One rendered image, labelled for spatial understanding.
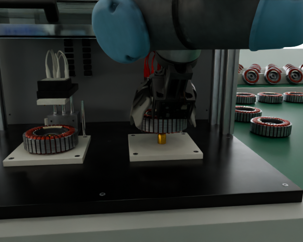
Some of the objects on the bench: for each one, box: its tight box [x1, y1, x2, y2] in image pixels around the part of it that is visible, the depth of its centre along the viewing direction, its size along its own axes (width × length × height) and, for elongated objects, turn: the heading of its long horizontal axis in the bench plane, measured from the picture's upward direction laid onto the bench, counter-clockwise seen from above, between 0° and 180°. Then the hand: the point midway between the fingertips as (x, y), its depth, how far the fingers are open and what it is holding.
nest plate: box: [3, 135, 91, 167], centre depth 61 cm, size 15×15×1 cm
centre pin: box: [158, 132, 166, 144], centre depth 63 cm, size 2×2×3 cm
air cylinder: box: [47, 111, 81, 134], centre depth 75 cm, size 5×8×6 cm
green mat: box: [232, 99, 303, 201], centre depth 92 cm, size 94×61×1 cm, turn 6°
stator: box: [23, 124, 78, 154], centre depth 61 cm, size 11×11×4 cm
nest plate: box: [128, 133, 203, 162], centre depth 64 cm, size 15×15×1 cm
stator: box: [250, 117, 292, 138], centre depth 82 cm, size 11×11×4 cm
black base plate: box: [0, 120, 303, 220], centre depth 65 cm, size 47×64×2 cm
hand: (161, 121), depth 62 cm, fingers closed on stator, 13 cm apart
